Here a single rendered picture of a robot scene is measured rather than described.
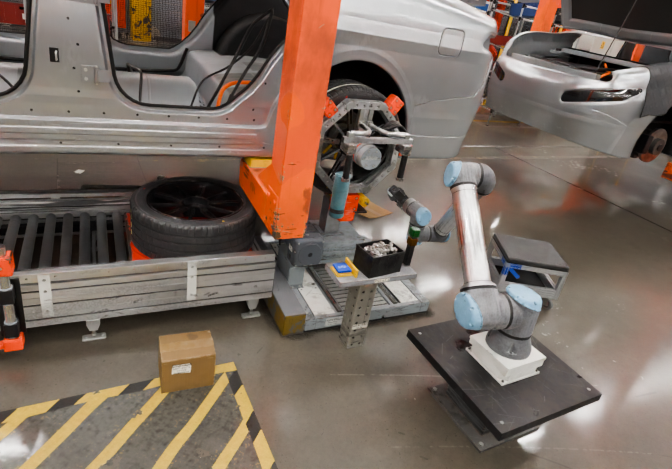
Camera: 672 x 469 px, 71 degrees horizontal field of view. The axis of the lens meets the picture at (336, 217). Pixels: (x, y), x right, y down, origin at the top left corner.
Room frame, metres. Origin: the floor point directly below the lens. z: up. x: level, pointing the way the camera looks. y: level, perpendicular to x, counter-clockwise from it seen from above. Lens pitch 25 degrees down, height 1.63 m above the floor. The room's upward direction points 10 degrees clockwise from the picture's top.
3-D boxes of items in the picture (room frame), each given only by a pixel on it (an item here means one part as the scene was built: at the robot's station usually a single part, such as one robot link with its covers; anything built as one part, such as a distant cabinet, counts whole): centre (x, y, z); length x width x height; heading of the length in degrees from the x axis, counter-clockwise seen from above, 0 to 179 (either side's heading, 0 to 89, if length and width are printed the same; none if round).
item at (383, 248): (2.02, -0.24, 0.51); 0.20 x 0.14 x 0.13; 128
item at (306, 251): (2.44, 0.20, 0.26); 0.42 x 0.18 x 0.35; 29
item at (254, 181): (2.39, 0.41, 0.69); 0.52 x 0.17 x 0.35; 29
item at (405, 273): (2.01, -0.22, 0.44); 0.43 x 0.17 x 0.03; 119
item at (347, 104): (2.63, -0.05, 0.85); 0.54 x 0.07 x 0.54; 119
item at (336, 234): (2.78, 0.04, 0.32); 0.40 x 0.30 x 0.28; 119
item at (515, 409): (1.69, -0.83, 0.15); 0.60 x 0.60 x 0.30; 32
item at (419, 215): (2.38, -0.44, 0.62); 0.12 x 0.09 x 0.10; 29
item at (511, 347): (1.69, -0.83, 0.43); 0.19 x 0.19 x 0.10
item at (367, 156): (2.57, -0.08, 0.85); 0.21 x 0.14 x 0.14; 29
